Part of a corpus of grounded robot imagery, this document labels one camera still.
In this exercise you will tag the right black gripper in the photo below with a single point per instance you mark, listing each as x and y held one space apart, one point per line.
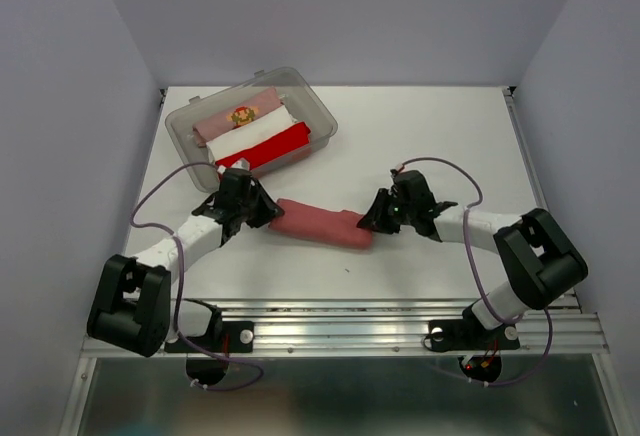
375 217

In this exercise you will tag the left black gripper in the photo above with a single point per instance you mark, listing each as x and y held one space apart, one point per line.
268 208

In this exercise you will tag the dusty red t shirt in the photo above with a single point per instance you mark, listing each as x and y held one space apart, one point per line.
315 224

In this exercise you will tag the clear plastic storage bin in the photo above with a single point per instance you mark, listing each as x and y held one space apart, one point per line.
295 94

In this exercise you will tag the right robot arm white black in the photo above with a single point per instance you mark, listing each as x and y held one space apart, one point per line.
540 262

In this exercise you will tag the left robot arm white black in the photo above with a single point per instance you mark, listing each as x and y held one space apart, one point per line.
132 307

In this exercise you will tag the pink rolled mario t shirt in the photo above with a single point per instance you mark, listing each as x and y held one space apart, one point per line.
236 116

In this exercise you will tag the red rolled t shirt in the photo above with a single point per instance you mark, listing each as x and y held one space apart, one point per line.
271 149

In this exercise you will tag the white rolled t shirt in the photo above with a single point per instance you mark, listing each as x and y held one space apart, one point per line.
250 135

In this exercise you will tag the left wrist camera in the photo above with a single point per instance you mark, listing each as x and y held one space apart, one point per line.
241 163

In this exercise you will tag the aluminium frame rail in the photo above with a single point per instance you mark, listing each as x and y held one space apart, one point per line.
393 328

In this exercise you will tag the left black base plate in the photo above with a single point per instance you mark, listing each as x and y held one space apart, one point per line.
226 337

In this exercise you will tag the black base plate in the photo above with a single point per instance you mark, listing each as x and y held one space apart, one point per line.
226 337
467 335

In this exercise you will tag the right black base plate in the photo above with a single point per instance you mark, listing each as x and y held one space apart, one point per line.
467 335

